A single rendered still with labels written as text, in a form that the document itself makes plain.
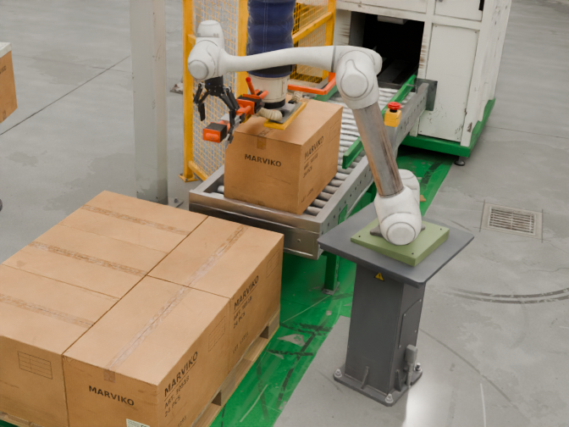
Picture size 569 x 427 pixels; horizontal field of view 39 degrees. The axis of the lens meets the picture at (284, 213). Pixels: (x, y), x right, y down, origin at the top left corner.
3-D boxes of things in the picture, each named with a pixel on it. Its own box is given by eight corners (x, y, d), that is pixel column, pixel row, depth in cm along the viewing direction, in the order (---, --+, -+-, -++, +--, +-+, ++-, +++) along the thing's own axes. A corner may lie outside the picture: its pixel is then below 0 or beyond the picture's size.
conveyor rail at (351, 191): (419, 107, 580) (422, 82, 571) (426, 108, 579) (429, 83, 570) (309, 254, 389) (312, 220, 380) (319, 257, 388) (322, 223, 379)
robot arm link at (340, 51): (336, 38, 304) (334, 47, 292) (383, 43, 303) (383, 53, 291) (333, 71, 310) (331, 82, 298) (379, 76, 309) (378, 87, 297)
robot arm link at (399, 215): (424, 222, 322) (427, 249, 303) (385, 231, 326) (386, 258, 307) (371, 42, 291) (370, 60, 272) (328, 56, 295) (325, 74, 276)
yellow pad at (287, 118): (287, 102, 389) (288, 92, 386) (306, 106, 386) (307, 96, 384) (262, 126, 360) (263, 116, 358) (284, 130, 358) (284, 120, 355)
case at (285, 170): (270, 158, 451) (273, 91, 432) (336, 174, 439) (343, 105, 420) (223, 202, 402) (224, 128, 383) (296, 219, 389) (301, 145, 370)
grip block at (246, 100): (241, 105, 355) (241, 92, 352) (262, 108, 352) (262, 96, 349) (234, 111, 348) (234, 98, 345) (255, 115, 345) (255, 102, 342)
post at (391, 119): (368, 274, 452) (388, 108, 405) (379, 276, 450) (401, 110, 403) (365, 280, 447) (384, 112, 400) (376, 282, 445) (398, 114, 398)
